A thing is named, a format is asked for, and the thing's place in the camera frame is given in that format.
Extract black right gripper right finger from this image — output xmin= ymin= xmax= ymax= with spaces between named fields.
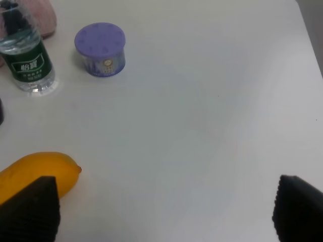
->
xmin=272 ymin=175 xmax=322 ymax=242

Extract pink rolled towel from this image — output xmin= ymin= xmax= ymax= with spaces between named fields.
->
xmin=1 ymin=1 xmax=57 ymax=55

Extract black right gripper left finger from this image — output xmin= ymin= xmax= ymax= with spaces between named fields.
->
xmin=1 ymin=176 xmax=61 ymax=241

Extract purple lidded round container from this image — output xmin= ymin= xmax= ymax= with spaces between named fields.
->
xmin=74 ymin=22 xmax=126 ymax=78

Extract yellow mango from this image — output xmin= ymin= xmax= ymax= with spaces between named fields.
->
xmin=1 ymin=152 xmax=82 ymax=204

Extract clear water bottle green label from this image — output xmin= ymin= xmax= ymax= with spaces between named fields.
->
xmin=1 ymin=1 xmax=55 ymax=93

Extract dark cola bottle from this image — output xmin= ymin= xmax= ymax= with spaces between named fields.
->
xmin=0 ymin=99 xmax=5 ymax=125

